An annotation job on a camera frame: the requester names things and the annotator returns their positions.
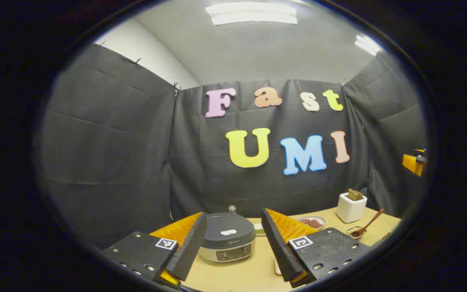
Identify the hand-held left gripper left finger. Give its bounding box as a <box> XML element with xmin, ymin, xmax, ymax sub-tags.
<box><xmin>101</xmin><ymin>212</ymin><xmax>208</xmax><ymax>289</ymax></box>

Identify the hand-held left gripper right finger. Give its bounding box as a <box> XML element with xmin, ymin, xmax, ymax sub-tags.
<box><xmin>261</xmin><ymin>208</ymin><xmax>374</xmax><ymax>289</ymax></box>

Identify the grey rice cooker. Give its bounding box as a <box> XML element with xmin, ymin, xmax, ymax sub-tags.
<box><xmin>198</xmin><ymin>212</ymin><xmax>256</xmax><ymax>263</ymax></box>

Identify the brown wooden spoon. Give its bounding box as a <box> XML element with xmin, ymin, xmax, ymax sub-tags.
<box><xmin>351</xmin><ymin>208</ymin><xmax>385</xmax><ymax>238</ymax></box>

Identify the round white plate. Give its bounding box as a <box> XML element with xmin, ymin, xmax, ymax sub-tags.
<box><xmin>296</xmin><ymin>216</ymin><xmax>326</xmax><ymax>230</ymax></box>

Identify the white toaster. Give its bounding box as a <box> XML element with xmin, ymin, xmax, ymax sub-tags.
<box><xmin>336</xmin><ymin>193</ymin><xmax>368</xmax><ymax>223</ymax></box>

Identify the small ceiling light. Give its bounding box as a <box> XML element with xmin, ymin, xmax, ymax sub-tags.
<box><xmin>354</xmin><ymin>34</ymin><xmax>382</xmax><ymax>56</ymax></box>

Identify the black backdrop cloth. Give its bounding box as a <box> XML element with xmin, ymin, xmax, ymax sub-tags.
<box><xmin>39</xmin><ymin>43</ymin><xmax>428</xmax><ymax>250</ymax></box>

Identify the long ceiling light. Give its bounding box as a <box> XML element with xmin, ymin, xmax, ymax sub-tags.
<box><xmin>205</xmin><ymin>2</ymin><xmax>298</xmax><ymax>26</ymax></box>

